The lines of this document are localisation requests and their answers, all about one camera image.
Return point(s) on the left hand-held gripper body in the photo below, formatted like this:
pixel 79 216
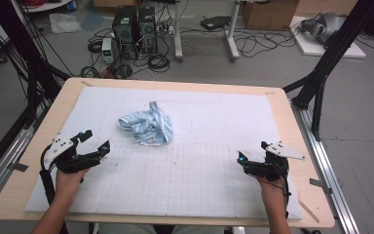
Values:
pixel 65 161

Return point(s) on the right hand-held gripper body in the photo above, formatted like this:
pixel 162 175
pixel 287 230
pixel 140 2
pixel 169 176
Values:
pixel 269 169

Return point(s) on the blue striped towel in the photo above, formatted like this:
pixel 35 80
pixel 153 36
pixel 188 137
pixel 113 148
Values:
pixel 149 126

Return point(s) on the person's left hand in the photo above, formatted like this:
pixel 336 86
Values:
pixel 68 182

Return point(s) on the person's right hand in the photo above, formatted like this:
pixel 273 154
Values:
pixel 272 190

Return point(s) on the black tape piece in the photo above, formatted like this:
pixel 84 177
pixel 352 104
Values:
pixel 20 167

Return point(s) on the grey tape piece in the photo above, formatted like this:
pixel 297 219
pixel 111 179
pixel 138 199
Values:
pixel 319 185

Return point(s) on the wooden strip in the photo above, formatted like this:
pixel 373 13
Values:
pixel 308 211

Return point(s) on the white grid mat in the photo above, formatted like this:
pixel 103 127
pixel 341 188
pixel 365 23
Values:
pixel 188 182

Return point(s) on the white power supply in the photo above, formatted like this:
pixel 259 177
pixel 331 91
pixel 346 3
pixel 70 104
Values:
pixel 107 50

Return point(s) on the white board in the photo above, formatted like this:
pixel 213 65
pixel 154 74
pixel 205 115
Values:
pixel 311 48

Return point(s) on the large black computer tower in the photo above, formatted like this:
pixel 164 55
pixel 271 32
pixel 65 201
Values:
pixel 125 31

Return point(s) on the clear plastic bag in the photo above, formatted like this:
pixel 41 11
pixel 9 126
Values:
pixel 64 23

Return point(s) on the white desk leg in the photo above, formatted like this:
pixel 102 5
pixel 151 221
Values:
pixel 232 35
pixel 178 32

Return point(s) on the slim black computer tower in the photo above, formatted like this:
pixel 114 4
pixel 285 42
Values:
pixel 147 29

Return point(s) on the brown cardboard box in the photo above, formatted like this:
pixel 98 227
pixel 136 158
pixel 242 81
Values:
pixel 269 14

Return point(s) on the flat black device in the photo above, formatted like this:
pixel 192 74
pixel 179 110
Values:
pixel 215 22

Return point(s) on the grey headset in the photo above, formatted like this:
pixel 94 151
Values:
pixel 326 26

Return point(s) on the aluminium rail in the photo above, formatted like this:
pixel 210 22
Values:
pixel 3 162
pixel 324 169

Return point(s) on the black frame stand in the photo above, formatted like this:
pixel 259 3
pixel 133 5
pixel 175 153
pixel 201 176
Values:
pixel 324 68
pixel 19 48

